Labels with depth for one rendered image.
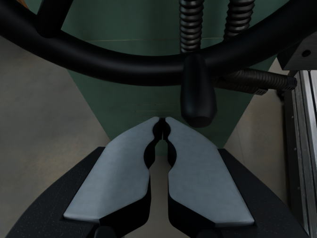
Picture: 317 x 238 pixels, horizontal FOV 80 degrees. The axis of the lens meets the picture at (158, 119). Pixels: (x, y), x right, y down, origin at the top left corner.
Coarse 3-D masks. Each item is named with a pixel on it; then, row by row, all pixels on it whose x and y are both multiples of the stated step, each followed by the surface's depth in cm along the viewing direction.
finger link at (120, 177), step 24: (120, 144) 10; (144, 144) 10; (96, 168) 8; (120, 168) 8; (144, 168) 8; (96, 192) 7; (120, 192) 7; (144, 192) 7; (72, 216) 6; (96, 216) 6; (120, 216) 7; (144, 216) 7
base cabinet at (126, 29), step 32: (32, 0) 30; (96, 0) 30; (128, 0) 29; (160, 0) 29; (224, 0) 29; (256, 0) 29; (288, 0) 29; (96, 32) 34; (128, 32) 34; (160, 32) 34; (224, 32) 33; (256, 64) 39; (96, 96) 50; (128, 96) 49; (160, 96) 49; (224, 96) 48; (128, 128) 64; (192, 128) 62; (224, 128) 62
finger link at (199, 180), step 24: (168, 120) 12; (168, 144) 10; (192, 144) 10; (192, 168) 8; (216, 168) 8; (168, 192) 7; (192, 192) 7; (216, 192) 7; (168, 216) 8; (192, 216) 7; (216, 216) 6; (240, 216) 6
